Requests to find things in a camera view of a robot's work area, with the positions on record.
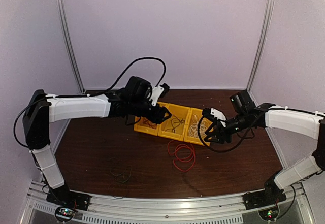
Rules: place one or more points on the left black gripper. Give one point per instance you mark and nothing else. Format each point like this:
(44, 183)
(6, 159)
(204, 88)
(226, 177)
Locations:
(157, 117)

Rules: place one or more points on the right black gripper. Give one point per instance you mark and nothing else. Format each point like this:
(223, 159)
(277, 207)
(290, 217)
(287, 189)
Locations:
(220, 132)

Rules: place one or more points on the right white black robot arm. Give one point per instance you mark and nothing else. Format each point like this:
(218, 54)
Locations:
(268, 115)

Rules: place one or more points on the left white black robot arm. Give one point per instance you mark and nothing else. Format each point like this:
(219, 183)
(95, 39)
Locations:
(138, 98)

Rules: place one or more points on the yellow bin near end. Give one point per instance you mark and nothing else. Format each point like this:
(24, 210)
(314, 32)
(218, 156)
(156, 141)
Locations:
(191, 129)

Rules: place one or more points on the yellow bin middle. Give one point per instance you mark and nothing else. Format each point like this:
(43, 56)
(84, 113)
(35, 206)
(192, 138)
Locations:
(174, 128)

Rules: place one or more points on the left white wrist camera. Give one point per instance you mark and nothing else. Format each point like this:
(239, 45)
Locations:
(158, 92)

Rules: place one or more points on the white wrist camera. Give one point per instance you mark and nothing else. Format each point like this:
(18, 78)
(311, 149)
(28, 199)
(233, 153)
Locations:
(158, 92)
(214, 115)

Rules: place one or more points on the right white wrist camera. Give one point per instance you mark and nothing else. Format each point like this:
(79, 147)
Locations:
(214, 115)

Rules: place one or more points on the aluminium front rail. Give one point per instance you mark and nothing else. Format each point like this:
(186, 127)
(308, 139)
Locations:
(217, 209)

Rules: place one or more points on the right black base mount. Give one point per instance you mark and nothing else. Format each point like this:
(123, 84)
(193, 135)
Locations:
(265, 202)

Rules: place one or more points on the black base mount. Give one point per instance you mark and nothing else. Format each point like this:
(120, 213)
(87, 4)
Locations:
(265, 202)
(69, 208)

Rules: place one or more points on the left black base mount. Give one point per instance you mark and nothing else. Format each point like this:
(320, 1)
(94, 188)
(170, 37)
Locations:
(69, 208)

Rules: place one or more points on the left aluminium frame post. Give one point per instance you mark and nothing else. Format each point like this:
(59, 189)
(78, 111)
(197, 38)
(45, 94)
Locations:
(68, 44)

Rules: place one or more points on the aluminium frame post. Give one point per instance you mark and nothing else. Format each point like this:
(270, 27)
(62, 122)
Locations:
(68, 44)
(269, 8)

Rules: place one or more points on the right aluminium frame post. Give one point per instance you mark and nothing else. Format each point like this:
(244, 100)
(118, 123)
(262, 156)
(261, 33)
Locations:
(269, 8)

